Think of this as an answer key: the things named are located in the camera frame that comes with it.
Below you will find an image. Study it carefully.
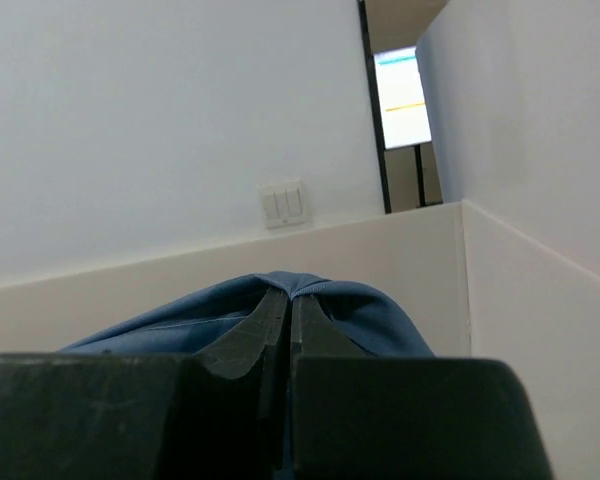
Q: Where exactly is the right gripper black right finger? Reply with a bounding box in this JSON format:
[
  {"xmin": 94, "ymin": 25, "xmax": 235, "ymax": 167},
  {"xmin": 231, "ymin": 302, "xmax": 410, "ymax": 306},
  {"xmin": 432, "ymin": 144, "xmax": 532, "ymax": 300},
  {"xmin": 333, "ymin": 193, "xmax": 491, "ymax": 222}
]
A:
[{"xmin": 290, "ymin": 297, "xmax": 553, "ymax": 479}]

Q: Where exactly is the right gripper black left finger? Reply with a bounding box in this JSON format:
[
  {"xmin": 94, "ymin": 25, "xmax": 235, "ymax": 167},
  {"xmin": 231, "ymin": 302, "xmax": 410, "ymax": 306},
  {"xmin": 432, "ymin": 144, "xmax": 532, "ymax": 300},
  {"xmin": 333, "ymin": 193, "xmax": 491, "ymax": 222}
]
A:
[{"xmin": 0, "ymin": 290, "xmax": 290, "ymax": 479}]

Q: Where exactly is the blue cartoon print pillowcase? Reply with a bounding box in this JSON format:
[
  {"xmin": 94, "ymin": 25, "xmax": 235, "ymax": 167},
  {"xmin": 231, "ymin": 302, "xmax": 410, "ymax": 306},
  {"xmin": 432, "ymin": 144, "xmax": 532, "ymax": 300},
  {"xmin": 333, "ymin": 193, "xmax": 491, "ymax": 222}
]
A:
[{"xmin": 60, "ymin": 271, "xmax": 434, "ymax": 358}]

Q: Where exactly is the bright monitor screen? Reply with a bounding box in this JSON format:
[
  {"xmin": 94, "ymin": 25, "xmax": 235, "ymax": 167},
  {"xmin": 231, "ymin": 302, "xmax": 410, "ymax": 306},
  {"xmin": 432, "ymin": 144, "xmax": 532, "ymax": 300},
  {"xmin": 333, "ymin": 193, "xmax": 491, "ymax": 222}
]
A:
[{"xmin": 374, "ymin": 46, "xmax": 431, "ymax": 150}]

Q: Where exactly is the white wall light switch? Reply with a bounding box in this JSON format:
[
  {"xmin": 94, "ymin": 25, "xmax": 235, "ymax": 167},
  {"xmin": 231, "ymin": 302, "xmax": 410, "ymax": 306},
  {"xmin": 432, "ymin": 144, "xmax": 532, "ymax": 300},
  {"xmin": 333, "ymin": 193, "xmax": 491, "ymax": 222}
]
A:
[{"xmin": 259, "ymin": 179, "xmax": 310, "ymax": 229}]

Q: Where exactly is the black door frame post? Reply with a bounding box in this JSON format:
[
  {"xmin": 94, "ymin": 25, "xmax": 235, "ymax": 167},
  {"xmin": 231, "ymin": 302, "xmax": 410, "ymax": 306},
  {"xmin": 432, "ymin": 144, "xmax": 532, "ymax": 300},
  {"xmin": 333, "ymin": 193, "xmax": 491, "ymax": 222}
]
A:
[{"xmin": 357, "ymin": 1, "xmax": 392, "ymax": 214}]

